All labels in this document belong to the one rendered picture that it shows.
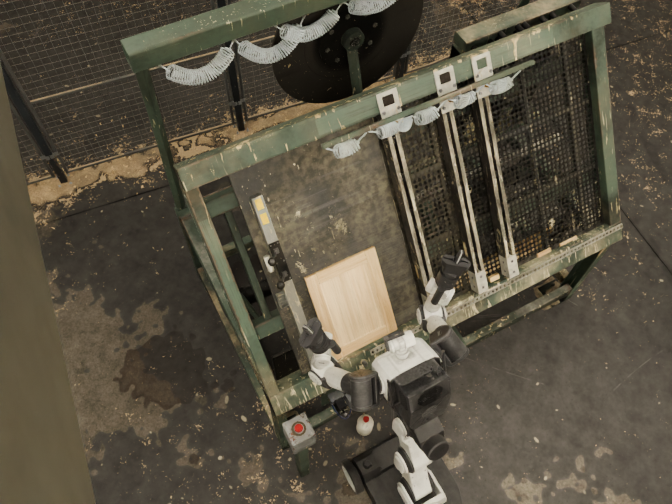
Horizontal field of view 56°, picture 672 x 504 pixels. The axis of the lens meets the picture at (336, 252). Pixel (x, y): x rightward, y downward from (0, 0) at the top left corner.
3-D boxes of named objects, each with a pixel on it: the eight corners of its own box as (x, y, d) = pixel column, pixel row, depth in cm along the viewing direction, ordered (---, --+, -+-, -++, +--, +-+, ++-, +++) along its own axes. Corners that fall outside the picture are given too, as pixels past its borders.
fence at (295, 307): (311, 370, 313) (314, 374, 309) (249, 197, 272) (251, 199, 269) (320, 365, 314) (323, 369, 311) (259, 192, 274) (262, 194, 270)
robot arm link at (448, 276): (471, 272, 262) (461, 289, 271) (469, 255, 269) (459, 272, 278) (442, 266, 261) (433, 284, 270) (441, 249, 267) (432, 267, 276)
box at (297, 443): (294, 455, 304) (292, 446, 289) (283, 433, 310) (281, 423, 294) (316, 443, 307) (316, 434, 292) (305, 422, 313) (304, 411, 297)
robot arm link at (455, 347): (459, 339, 286) (469, 351, 273) (444, 351, 286) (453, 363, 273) (445, 321, 283) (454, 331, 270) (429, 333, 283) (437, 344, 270)
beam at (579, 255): (269, 406, 317) (276, 417, 307) (261, 387, 311) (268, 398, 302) (608, 233, 373) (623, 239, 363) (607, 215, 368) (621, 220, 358)
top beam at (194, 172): (180, 187, 260) (185, 192, 251) (171, 164, 255) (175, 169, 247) (597, 23, 316) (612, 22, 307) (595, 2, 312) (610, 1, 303)
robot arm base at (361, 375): (371, 400, 275) (385, 407, 264) (345, 407, 269) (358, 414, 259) (368, 366, 273) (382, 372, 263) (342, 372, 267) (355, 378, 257)
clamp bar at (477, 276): (468, 291, 336) (496, 308, 316) (421, 71, 286) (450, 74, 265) (484, 283, 339) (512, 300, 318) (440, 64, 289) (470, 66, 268)
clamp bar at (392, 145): (422, 314, 329) (447, 333, 308) (365, 92, 279) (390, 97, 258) (438, 306, 331) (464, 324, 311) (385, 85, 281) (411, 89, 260)
